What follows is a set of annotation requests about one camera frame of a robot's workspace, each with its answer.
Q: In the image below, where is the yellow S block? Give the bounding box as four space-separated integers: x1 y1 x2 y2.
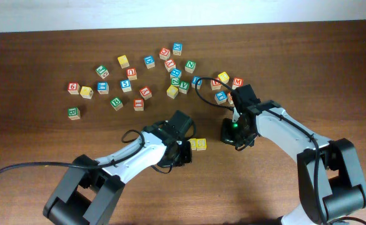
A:
188 138 197 151
196 138 207 151

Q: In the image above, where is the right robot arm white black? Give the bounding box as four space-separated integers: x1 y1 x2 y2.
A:
221 85 366 224

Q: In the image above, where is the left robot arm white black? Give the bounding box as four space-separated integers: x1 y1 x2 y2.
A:
43 111 196 225

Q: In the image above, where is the red 3 block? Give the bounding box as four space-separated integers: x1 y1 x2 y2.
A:
227 92 233 104

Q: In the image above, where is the blue block lower right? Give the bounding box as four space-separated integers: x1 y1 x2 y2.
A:
215 91 227 105

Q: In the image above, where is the red M block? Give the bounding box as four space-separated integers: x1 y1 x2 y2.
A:
232 77 243 89

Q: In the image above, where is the red E block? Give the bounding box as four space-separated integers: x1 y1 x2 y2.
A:
211 78 221 91

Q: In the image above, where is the yellow block by E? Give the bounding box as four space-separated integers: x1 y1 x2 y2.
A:
218 71 230 84

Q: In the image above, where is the yellow C block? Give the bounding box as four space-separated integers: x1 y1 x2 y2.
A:
166 85 179 99

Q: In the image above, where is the red I block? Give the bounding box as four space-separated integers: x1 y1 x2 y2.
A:
133 99 145 111

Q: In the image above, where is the green V block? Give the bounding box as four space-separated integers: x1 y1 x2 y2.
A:
178 81 190 94

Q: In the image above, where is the red Y block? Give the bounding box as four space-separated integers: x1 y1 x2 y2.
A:
140 86 152 100

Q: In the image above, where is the blue P block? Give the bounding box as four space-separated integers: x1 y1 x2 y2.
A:
191 76 202 89

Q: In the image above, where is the green Z block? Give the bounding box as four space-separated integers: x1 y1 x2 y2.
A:
171 77 181 87

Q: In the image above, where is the green B block centre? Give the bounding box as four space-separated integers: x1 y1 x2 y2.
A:
110 97 123 111

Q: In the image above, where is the green b block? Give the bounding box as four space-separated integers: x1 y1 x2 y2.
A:
68 107 81 120
110 97 123 111

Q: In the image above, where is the blue H block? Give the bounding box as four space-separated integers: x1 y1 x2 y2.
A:
170 68 181 78

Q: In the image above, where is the green N block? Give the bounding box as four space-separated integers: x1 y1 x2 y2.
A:
185 60 196 73

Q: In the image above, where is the blue 5 block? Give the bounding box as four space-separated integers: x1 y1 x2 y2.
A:
120 79 132 93

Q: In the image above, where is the red K block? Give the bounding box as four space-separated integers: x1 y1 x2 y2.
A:
165 59 176 73

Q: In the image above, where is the red U block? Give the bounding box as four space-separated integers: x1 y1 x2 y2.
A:
126 68 138 81

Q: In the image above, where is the blue D block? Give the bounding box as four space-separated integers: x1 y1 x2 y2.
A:
144 56 155 69

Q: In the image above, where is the red C block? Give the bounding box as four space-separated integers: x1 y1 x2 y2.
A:
159 47 171 61

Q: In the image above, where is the blue X block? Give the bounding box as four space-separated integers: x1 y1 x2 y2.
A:
173 42 183 56

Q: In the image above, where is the yellow block top left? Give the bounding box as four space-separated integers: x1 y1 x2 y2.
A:
117 55 130 69

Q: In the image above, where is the yellow block far left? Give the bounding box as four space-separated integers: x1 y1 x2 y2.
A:
79 86 94 99

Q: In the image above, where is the green J block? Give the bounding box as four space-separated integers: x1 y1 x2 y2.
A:
96 65 109 79

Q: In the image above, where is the green B block far left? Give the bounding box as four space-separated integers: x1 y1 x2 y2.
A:
68 107 81 120

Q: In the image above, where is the red 6 block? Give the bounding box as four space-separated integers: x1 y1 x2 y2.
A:
67 82 80 95

